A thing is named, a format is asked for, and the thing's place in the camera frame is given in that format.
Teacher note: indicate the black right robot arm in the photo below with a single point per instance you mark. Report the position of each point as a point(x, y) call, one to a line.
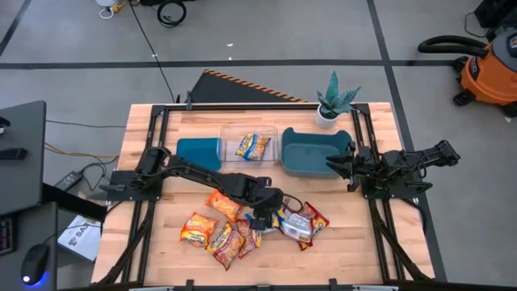
point(428, 155)

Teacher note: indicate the orange ramen packet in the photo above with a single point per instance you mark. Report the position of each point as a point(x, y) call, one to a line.
point(222, 205)
point(198, 229)

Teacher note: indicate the dark grey desk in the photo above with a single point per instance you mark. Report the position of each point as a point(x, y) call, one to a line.
point(22, 182)

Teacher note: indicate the black equipment case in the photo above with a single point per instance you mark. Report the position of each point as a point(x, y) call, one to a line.
point(497, 12)

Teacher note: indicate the small black desk object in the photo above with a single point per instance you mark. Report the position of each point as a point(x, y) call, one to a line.
point(3, 122)

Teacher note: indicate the black computer mouse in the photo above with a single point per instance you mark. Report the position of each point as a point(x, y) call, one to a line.
point(34, 262)

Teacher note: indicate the clear plastic bin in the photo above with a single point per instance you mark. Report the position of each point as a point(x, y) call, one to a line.
point(226, 137)

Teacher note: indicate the black aluminium rig frame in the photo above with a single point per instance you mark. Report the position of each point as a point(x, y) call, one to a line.
point(250, 107)

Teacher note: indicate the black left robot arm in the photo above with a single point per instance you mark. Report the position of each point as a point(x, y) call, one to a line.
point(194, 171)

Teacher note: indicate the black keyboard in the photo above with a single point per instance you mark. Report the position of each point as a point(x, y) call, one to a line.
point(6, 236)

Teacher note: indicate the green plant in white pot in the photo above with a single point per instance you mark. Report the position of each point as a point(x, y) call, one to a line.
point(327, 119)

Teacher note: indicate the black mat with striped edge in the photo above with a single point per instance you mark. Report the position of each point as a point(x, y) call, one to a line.
point(226, 91)

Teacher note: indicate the black remote control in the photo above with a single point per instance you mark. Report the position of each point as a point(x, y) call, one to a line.
point(12, 153)

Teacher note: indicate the orange shop vacuum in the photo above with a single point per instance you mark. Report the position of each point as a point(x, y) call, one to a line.
point(488, 72)

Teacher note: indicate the black power adapter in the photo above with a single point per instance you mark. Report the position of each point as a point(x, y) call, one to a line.
point(68, 180)

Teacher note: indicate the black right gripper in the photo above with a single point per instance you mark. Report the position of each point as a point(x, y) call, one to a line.
point(365, 165)

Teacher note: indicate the large teal plastic bin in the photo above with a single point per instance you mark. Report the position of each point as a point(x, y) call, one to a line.
point(303, 153)

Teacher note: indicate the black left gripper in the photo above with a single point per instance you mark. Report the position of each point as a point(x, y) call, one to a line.
point(264, 200)

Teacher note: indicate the small teal plastic bin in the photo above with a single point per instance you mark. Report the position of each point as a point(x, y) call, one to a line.
point(198, 151)

